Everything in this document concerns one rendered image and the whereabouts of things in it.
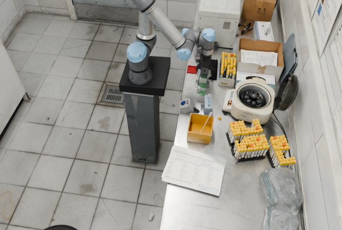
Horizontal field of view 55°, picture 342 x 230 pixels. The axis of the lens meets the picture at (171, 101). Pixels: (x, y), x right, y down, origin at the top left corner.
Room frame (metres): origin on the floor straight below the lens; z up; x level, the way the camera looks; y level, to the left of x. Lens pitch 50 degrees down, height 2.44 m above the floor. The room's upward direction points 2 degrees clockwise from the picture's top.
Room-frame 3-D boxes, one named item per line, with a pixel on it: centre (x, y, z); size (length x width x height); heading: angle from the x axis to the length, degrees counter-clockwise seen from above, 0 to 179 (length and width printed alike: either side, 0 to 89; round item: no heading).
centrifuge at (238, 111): (1.27, -0.47, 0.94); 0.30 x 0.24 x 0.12; 74
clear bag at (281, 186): (0.73, -0.57, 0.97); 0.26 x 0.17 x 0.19; 9
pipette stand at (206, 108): (1.23, -0.22, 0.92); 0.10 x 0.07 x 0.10; 179
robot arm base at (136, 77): (1.45, 0.20, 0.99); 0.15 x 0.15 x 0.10
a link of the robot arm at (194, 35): (1.49, -0.10, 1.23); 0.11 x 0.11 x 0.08; 74
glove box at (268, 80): (1.44, -0.53, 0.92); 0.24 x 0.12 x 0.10; 83
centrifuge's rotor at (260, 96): (1.27, -0.49, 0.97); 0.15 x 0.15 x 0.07
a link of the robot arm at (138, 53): (1.46, 0.20, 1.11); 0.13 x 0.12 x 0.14; 164
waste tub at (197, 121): (1.06, -0.17, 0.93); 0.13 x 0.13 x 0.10; 80
